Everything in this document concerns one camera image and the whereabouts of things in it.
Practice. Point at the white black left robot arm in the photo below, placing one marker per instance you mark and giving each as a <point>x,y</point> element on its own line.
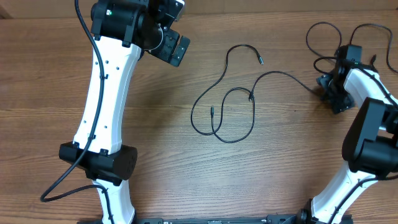
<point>121,31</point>

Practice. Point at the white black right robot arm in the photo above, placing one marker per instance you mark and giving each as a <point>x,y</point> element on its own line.
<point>369,149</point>

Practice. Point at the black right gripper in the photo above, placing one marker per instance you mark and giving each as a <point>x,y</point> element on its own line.
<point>342,104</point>

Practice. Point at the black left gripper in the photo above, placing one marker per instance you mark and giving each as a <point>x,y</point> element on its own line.
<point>166,53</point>

